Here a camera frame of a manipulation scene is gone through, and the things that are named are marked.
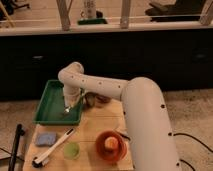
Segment green base on shelf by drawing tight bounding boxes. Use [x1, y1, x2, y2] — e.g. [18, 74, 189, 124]
[77, 18, 108, 25]

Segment orange fruit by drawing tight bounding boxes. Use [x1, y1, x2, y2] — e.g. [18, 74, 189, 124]
[104, 137, 118, 151]

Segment small metal cup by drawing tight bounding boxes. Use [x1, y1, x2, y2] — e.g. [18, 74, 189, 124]
[84, 92, 96, 107]

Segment dark chocolate bar wrapper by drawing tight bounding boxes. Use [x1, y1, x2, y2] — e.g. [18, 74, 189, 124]
[116, 131, 130, 140]

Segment blue sponge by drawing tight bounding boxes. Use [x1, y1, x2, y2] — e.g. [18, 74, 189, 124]
[35, 132, 57, 146]

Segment black cable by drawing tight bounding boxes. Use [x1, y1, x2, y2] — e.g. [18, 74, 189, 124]
[173, 132, 213, 171]

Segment orange plate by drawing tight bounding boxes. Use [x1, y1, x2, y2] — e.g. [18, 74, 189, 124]
[95, 131, 127, 164]

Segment silver fork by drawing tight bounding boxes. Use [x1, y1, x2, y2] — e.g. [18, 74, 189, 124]
[63, 95, 84, 116]

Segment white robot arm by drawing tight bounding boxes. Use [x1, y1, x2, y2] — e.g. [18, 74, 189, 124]
[58, 62, 182, 171]

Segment white black dish brush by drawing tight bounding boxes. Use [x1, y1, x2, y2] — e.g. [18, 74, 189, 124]
[32, 128, 75, 168]

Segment white bottle on shelf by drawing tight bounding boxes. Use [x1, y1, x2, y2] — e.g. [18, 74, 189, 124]
[82, 0, 96, 19]

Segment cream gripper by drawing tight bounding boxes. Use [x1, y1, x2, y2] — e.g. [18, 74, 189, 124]
[63, 86, 81, 103]

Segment black stand pole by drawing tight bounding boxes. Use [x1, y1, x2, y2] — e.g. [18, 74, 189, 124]
[8, 124, 25, 171]

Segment green plastic tray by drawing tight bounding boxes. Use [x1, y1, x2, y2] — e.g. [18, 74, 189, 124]
[34, 80, 83, 125]

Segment dark red bowl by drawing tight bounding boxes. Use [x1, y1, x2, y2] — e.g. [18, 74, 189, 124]
[96, 95, 111, 103]

